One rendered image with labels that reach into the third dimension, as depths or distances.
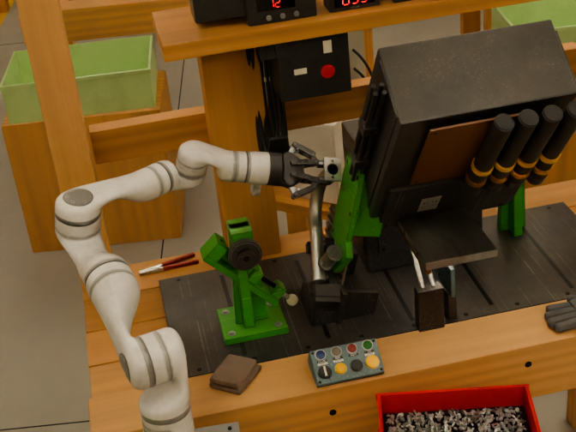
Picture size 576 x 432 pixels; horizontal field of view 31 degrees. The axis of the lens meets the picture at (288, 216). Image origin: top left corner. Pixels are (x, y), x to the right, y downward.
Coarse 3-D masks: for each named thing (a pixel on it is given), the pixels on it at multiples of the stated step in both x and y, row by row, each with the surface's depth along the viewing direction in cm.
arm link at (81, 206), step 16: (128, 176) 220; (144, 176) 221; (160, 176) 223; (64, 192) 212; (80, 192) 211; (96, 192) 212; (112, 192) 214; (128, 192) 217; (144, 192) 220; (160, 192) 224; (64, 208) 208; (80, 208) 208; (96, 208) 210; (80, 224) 209
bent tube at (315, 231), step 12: (324, 168) 239; (336, 168) 241; (324, 180) 238; (336, 180) 239; (312, 192) 249; (312, 204) 249; (312, 216) 249; (312, 228) 248; (312, 240) 247; (312, 252) 246; (312, 264) 246; (324, 276) 244
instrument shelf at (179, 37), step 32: (320, 0) 249; (384, 0) 245; (416, 0) 243; (448, 0) 241; (480, 0) 243; (512, 0) 244; (160, 32) 240; (192, 32) 238; (224, 32) 236; (256, 32) 235; (288, 32) 237; (320, 32) 238
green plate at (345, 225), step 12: (348, 156) 237; (348, 168) 237; (348, 180) 236; (360, 180) 229; (348, 192) 236; (360, 192) 230; (348, 204) 236; (360, 204) 233; (336, 216) 244; (348, 216) 235; (360, 216) 235; (336, 228) 243; (348, 228) 235; (360, 228) 236; (372, 228) 237; (336, 240) 243; (348, 240) 236
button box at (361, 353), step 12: (324, 348) 228; (360, 348) 228; (372, 348) 228; (312, 360) 227; (324, 360) 227; (336, 360) 227; (348, 360) 227; (360, 360) 227; (312, 372) 228; (336, 372) 225; (348, 372) 226; (360, 372) 226; (372, 372) 226; (324, 384) 225
